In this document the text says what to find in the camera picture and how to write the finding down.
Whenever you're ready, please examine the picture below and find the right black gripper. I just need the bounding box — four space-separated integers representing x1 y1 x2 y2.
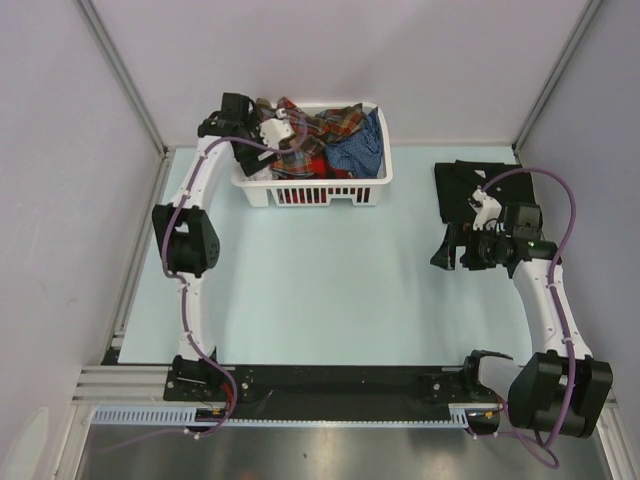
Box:
430 222 510 271

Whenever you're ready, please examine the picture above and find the white long sleeve shirt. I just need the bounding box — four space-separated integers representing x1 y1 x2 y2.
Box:
245 169 274 181

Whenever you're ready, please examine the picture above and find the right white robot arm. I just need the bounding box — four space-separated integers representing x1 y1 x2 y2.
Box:
430 192 613 438

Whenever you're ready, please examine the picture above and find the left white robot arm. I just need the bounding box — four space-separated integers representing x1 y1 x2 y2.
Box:
151 93 293 401

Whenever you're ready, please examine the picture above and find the brown plaid shirt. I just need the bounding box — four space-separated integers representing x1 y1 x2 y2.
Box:
256 97 366 163

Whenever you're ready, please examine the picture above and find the white plastic laundry basket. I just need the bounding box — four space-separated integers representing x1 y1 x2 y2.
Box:
232 98 393 207

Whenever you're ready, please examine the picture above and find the folded black shirt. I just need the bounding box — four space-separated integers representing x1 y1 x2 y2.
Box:
434 160 536 224

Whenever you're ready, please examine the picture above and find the red black plaid shirt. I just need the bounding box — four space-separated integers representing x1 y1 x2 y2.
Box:
271 153 354 205

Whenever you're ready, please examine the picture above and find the blue checked shirt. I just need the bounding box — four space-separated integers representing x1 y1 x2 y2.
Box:
326 108 384 179

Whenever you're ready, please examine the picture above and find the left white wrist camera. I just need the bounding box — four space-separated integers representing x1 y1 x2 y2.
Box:
259 108 295 150

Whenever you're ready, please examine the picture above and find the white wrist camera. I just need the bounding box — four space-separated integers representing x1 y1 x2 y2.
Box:
468 189 502 231
259 108 295 150

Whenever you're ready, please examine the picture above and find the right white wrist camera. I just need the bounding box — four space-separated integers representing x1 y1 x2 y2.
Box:
468 189 502 231

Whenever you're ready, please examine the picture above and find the white slotted cable duct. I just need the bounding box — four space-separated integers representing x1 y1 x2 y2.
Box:
92 406 469 429

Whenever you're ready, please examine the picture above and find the left aluminium corner post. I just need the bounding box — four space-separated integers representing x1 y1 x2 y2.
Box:
73 0 168 158

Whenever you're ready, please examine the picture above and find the aluminium corner post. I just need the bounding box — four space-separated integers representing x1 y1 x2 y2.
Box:
73 0 168 158
511 0 607 158

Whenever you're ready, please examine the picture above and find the right aluminium corner post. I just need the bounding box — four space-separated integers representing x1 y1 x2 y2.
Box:
511 0 607 158

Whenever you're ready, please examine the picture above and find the aluminium frame rail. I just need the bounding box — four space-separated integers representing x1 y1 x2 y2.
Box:
69 365 173 405

